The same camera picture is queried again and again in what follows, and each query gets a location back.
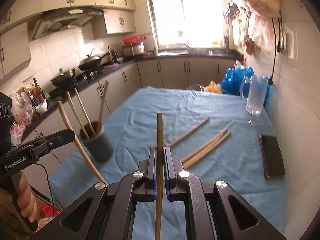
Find kitchen sink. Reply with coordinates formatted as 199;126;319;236
157;49;188;56

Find rice cooker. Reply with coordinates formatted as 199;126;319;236
122;41;145;57

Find black smartphone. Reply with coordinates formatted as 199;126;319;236
259;134;285;179

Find window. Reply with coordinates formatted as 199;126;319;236
148;0;228;50

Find red basin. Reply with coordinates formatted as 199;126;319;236
123;36;142;45

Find range hood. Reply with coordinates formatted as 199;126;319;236
30;7;103;41

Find steel kettle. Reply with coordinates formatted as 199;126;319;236
108;47;118;63

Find person's left hand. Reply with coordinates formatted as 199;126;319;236
1;171;40;239

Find brown glass bottle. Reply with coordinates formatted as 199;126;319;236
33;77;46;104

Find black wok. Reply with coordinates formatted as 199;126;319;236
78;53;108;72

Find blue table cloth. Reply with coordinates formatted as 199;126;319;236
49;87;288;240

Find hanging plastic bags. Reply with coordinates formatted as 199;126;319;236
231;0;280;56

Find yellow plastic bag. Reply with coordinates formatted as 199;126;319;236
204;81;222;94

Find blue plastic bag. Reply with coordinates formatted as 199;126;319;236
221;66;268;96

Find wooden chopstick pair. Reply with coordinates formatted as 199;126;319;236
182;130;231;170
181;129;229;163

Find white bowl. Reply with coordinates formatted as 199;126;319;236
35;100;48;115

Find clear glass pitcher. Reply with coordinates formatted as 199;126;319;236
239;75;268;115

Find black power cable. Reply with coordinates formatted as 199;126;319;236
267;17;282;86

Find dark grey chopstick holder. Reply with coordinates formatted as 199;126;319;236
79;124;114;163

